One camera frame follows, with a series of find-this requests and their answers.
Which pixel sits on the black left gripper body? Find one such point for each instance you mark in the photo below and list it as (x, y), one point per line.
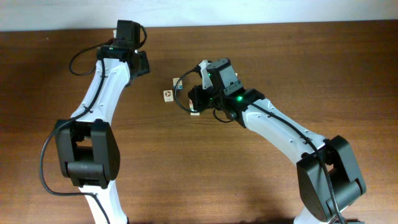
(144, 65)

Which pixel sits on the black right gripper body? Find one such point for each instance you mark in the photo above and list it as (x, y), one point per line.
(204, 99)

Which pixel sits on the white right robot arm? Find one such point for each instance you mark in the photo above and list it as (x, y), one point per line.
(329, 177)

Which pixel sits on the pretzel picture wooden block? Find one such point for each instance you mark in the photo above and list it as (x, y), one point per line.
(177, 84)

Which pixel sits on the soccer ball wooden block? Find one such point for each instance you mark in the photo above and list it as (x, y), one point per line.
(168, 95)

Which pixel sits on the white back board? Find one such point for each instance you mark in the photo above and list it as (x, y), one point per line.
(92, 14)

